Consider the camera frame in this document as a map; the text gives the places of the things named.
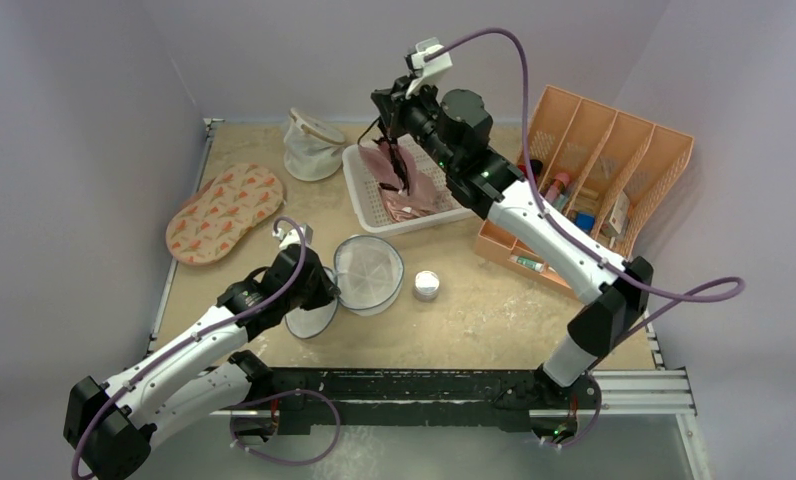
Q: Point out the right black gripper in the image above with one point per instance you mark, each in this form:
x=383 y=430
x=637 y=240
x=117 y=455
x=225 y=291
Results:
x=390 y=110

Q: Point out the pink cap bottle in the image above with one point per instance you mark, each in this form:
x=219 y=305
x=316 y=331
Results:
x=556 y=187

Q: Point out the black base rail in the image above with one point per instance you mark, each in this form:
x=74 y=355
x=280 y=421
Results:
x=293 y=400

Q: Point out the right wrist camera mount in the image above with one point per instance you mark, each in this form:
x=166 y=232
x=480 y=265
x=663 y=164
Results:
x=428 y=63

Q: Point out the white red box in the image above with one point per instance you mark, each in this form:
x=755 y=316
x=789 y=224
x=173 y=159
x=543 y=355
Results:
x=616 y=219

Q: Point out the green white tube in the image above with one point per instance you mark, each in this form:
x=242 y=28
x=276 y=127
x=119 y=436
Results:
x=533 y=265

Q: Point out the white plastic basket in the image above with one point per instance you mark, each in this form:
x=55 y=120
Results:
x=370 y=209

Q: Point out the dark pink black-strap bra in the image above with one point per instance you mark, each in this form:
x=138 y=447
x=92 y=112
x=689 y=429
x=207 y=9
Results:
x=385 y=161

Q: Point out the white mesh laundry bag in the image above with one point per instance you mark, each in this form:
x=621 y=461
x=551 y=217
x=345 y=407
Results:
x=313 y=147
x=368 y=272

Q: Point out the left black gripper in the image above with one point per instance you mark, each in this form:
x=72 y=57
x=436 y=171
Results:
x=327 y=289

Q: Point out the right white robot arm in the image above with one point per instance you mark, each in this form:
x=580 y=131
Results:
x=611 y=288

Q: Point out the small clear white-lid jar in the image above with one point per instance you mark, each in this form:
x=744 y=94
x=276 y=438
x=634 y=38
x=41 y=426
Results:
x=426 y=286

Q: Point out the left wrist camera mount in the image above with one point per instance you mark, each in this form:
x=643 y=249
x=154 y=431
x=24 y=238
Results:
x=296 y=235

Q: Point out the carrot print oval pad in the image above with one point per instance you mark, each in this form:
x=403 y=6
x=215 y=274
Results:
x=222 y=212

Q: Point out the orange plastic organizer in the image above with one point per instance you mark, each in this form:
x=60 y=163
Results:
x=605 y=151

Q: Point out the blue cap tube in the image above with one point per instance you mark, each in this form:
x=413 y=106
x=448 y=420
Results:
x=584 y=221

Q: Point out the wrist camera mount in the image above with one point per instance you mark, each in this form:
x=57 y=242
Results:
x=428 y=63
x=296 y=235

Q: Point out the red cap bottle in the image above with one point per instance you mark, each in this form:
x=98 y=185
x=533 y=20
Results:
x=533 y=169

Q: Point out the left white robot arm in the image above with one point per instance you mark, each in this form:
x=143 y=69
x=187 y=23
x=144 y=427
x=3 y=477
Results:
x=114 y=425

